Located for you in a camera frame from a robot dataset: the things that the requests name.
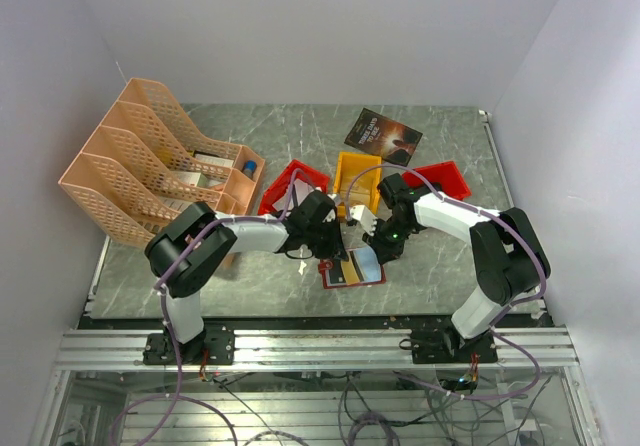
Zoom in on aluminium mounting rail frame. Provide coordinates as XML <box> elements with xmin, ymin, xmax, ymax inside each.
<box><xmin>30</xmin><ymin>315</ymin><xmax>603</xmax><ymax>445</ymax></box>

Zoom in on white credit card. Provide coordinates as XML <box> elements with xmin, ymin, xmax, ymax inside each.
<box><xmin>292</xmin><ymin>179</ymin><xmax>315</xmax><ymax>204</ymax></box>

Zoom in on black credit card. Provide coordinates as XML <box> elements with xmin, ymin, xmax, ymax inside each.
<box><xmin>326</xmin><ymin>261</ymin><xmax>346</xmax><ymax>287</ymax></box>

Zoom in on gold credit card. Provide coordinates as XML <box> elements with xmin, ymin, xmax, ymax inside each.
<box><xmin>342</xmin><ymin>252</ymin><xmax>362</xmax><ymax>286</ymax></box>

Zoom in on dark booklet three days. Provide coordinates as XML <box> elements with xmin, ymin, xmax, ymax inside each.
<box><xmin>344</xmin><ymin>108</ymin><xmax>423</xmax><ymax>166</ymax></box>

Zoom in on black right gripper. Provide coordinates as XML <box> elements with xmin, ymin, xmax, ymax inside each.
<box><xmin>362</xmin><ymin>215</ymin><xmax>415</xmax><ymax>264</ymax></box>

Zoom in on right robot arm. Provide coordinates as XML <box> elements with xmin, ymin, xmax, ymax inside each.
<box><xmin>349</xmin><ymin>174</ymin><xmax>550</xmax><ymax>362</ymax></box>

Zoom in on yellow plastic bin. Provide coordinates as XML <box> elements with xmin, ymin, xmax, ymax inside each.
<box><xmin>333</xmin><ymin>151</ymin><xmax>382</xmax><ymax>213</ymax></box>

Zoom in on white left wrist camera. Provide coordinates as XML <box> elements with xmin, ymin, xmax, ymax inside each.
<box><xmin>323</xmin><ymin>193</ymin><xmax>344</xmax><ymax>222</ymax></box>

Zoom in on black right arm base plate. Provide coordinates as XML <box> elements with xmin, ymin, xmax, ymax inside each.
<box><xmin>398</xmin><ymin>316</ymin><xmax>498</xmax><ymax>364</ymax></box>

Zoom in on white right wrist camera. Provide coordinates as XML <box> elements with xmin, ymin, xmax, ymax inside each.
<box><xmin>347</xmin><ymin>205</ymin><xmax>378</xmax><ymax>236</ymax></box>

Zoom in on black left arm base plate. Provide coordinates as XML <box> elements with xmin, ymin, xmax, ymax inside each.
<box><xmin>142</xmin><ymin>329</ymin><xmax>235</xmax><ymax>366</ymax></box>

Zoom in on red plastic bin with cards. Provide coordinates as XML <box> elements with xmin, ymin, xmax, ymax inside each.
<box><xmin>258</xmin><ymin>159</ymin><xmax>330</xmax><ymax>215</ymax></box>

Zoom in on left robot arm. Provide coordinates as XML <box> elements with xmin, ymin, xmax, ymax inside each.
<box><xmin>144</xmin><ymin>190</ymin><xmax>347</xmax><ymax>363</ymax></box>

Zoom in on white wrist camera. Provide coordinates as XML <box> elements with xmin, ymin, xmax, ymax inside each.
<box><xmin>323</xmin><ymin>193</ymin><xmax>344</xmax><ymax>222</ymax></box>
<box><xmin>347</xmin><ymin>205</ymin><xmax>378</xmax><ymax>236</ymax></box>

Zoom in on red leather card holder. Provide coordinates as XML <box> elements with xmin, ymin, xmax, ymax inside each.
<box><xmin>318</xmin><ymin>246</ymin><xmax>386</xmax><ymax>289</ymax></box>

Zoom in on blue capped bottle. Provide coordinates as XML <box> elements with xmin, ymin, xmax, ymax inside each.
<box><xmin>242</xmin><ymin>160</ymin><xmax>257</xmax><ymax>177</ymax></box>

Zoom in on peach plastic desk organizer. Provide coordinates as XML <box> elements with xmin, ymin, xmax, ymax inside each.
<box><xmin>59</xmin><ymin>78</ymin><xmax>266</xmax><ymax>248</ymax></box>

